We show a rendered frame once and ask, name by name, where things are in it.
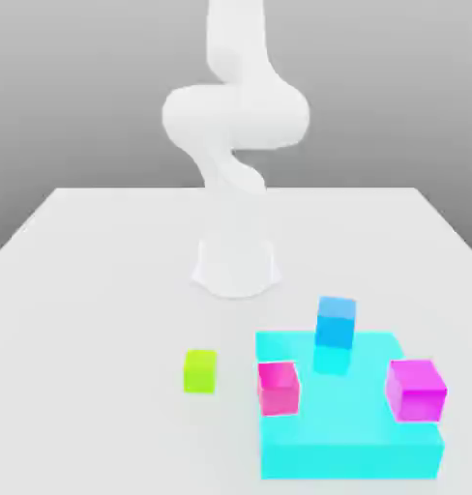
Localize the small blue cube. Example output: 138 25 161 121
313 296 357 350

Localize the small lime green cube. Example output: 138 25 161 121
183 349 218 394

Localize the small pink cube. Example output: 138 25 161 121
257 361 301 418

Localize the small magenta cube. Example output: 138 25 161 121
385 359 449 423

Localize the large cyan box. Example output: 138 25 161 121
254 331 446 481

